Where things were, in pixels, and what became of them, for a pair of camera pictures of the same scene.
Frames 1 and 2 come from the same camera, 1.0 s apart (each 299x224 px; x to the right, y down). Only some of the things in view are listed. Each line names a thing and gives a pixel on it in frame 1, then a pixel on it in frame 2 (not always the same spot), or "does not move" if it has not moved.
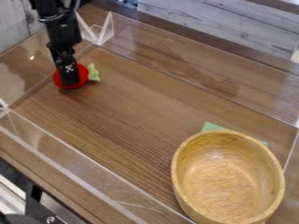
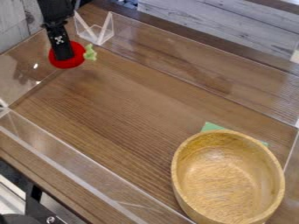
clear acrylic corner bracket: [96, 33] does not move
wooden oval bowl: [227, 178] does not move
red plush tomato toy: [87, 74] -> [80, 53]
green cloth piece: [210, 127] does not move
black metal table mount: [35, 208] does not move
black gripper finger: [67, 66] -> [60, 41]
